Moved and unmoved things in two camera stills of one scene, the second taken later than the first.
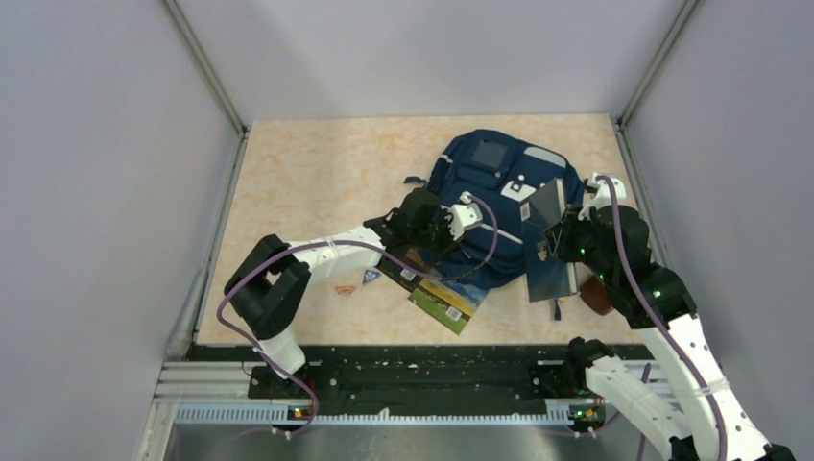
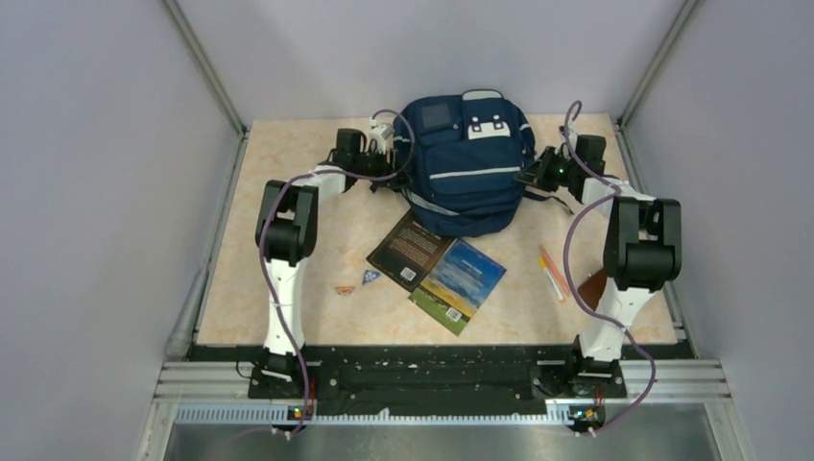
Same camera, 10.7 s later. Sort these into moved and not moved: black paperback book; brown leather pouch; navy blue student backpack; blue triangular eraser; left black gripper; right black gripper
Moved: navy blue student backpack; left black gripper; right black gripper
Not moved: brown leather pouch; blue triangular eraser; black paperback book
